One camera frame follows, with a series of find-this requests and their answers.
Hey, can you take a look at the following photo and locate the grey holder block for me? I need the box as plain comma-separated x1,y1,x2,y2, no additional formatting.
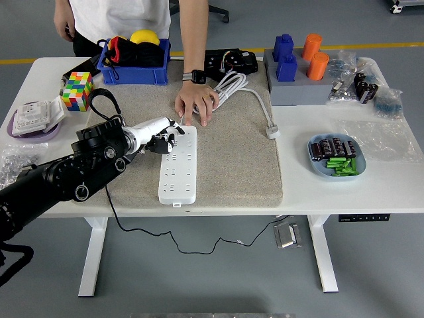
263,48,335,107

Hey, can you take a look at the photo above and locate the black table control panel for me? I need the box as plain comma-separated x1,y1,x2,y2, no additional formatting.
337,214,391,223

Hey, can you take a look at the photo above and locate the colourful puzzle cube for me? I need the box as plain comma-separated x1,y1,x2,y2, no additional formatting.
62,72,95,113

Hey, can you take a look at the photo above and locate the blue plastic bin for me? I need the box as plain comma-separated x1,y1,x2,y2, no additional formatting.
96,38,172,86

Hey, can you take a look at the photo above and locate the black electronic device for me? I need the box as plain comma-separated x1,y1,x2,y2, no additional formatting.
203,48,259,82

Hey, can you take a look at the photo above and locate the white table leg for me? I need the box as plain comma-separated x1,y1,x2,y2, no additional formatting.
306,214,339,294
78,217,109,297

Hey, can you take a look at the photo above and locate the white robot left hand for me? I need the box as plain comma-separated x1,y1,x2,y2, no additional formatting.
131,116,186,156

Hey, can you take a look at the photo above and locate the person's left hand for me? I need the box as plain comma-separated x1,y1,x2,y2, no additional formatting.
174,81,220,127

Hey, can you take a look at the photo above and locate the bag of black capacitors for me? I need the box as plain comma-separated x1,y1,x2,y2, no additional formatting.
352,72,380,105

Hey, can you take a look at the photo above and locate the silver foot pedal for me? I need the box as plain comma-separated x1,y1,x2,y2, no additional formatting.
273,222,303,250

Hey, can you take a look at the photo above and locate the clear bag of blue components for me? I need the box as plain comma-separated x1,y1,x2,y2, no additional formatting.
329,49,359,80

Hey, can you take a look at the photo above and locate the person's right hand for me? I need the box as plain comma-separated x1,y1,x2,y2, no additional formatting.
54,13,76,42

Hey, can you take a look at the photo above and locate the person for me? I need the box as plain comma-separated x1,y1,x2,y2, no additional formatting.
68,0,173,58

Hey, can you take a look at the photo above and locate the flat black bar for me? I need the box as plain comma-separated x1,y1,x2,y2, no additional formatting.
60,54,102,87

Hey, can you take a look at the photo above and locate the clear bag of screws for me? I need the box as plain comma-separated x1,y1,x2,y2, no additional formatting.
0,142,49,191

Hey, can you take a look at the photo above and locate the black cylindrical capacitor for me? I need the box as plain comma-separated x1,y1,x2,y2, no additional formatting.
343,140,358,158
310,142,324,162
318,138,334,157
331,138,347,156

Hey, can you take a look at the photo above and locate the white power strip with cable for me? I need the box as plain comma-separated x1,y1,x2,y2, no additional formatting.
157,71,282,209

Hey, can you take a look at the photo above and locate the black cloth bag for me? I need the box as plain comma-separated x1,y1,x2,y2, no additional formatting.
95,35,166,80

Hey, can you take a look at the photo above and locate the black wrist watch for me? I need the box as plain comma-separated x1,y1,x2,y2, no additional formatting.
181,69,207,84

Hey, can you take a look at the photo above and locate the grey-brown mat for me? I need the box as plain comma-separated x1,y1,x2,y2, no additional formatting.
74,58,284,209

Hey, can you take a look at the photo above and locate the light blue tray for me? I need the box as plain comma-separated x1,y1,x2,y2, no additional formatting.
307,132,366,182

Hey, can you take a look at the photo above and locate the white wall socket panel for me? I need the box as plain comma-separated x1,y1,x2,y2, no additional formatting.
13,101,50,132
44,95,66,127

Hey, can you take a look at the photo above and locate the yellow ball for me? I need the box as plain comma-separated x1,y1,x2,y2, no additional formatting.
129,28,160,46

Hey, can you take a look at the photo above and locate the bag of blue resistors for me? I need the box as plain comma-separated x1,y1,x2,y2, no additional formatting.
372,88,404,119

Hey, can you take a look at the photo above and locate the orange cylinder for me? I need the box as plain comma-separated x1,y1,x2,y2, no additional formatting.
306,52,330,81
301,33,323,59

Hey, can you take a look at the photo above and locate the empty clear plastic bag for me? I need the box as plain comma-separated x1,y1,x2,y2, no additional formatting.
336,119,423,164

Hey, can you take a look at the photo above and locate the purple plate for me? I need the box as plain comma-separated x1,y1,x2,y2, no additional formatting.
7,101,62,144

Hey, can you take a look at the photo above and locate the black plug adapter with cord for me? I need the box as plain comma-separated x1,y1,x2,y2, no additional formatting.
105,134,294,256

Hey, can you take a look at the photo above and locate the blue bottle-shaped block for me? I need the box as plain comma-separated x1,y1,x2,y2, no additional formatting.
273,33,295,63
276,53,298,82

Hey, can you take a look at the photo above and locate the black office chair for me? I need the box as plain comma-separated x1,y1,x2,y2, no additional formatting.
168,0,231,24

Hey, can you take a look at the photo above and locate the clear bag of metal parts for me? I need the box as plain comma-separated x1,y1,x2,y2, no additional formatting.
326,78,358,107

